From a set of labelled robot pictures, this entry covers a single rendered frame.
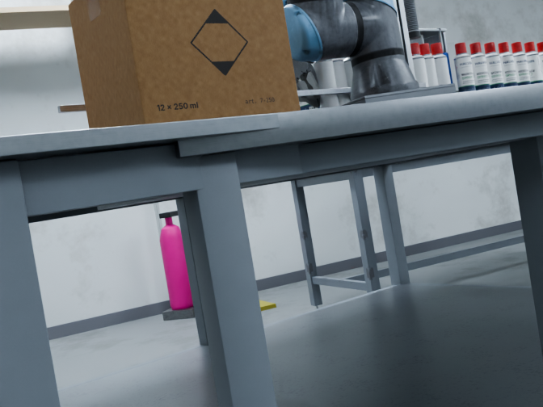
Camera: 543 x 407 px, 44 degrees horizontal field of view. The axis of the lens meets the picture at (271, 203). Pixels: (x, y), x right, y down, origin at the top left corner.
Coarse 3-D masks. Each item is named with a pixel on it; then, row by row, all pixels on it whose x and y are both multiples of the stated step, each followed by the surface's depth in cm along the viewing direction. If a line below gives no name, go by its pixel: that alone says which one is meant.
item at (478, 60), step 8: (472, 48) 216; (480, 48) 215; (472, 56) 215; (480, 56) 214; (472, 64) 215; (480, 64) 214; (480, 72) 214; (480, 80) 214; (488, 80) 215; (480, 88) 214; (488, 88) 215
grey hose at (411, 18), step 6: (408, 0) 183; (414, 0) 184; (408, 6) 183; (414, 6) 184; (408, 12) 184; (414, 12) 183; (408, 18) 184; (414, 18) 183; (408, 24) 184; (414, 24) 183; (408, 30) 184; (414, 30) 183; (414, 36) 183; (420, 36) 184
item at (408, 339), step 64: (0, 192) 69; (64, 192) 74; (128, 192) 78; (384, 192) 296; (0, 256) 69; (192, 256) 238; (0, 320) 68; (320, 320) 250; (384, 320) 233; (448, 320) 217; (512, 320) 204; (0, 384) 68; (128, 384) 203; (192, 384) 191; (320, 384) 172; (384, 384) 163; (448, 384) 156; (512, 384) 149
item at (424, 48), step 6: (420, 48) 202; (426, 48) 201; (420, 54) 202; (426, 54) 201; (426, 60) 200; (432, 60) 201; (426, 66) 200; (432, 66) 201; (432, 72) 200; (432, 78) 200; (432, 84) 200; (438, 84) 202
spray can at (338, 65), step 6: (336, 60) 179; (342, 60) 180; (336, 66) 179; (342, 66) 180; (336, 72) 179; (342, 72) 179; (336, 78) 179; (342, 78) 179; (336, 84) 179; (342, 84) 179; (342, 96) 179; (348, 96) 180; (342, 102) 179; (348, 102) 180
